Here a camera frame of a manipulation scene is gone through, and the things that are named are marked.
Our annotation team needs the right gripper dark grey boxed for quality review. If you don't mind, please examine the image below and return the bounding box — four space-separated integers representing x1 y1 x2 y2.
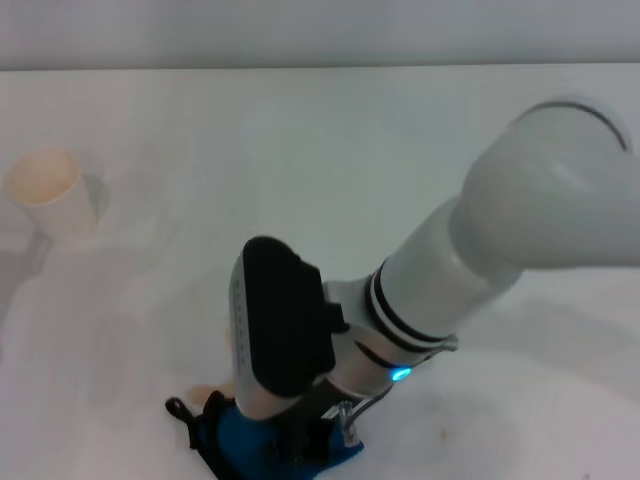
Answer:
271 378 367 465

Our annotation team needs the blue rag black trim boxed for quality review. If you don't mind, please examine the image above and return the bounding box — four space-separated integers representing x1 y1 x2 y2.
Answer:
165 389 369 480

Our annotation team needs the white paper cup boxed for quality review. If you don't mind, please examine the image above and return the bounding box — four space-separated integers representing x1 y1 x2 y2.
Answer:
2 144 100 244

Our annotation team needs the brown liquid spill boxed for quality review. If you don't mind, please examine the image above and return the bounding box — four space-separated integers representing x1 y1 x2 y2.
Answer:
186 319 239 407

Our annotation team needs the clear cable plug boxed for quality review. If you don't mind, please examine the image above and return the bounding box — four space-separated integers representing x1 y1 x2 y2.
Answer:
337 399 357 434

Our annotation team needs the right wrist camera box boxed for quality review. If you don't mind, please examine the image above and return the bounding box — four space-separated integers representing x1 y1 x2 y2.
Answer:
228 235 352 419

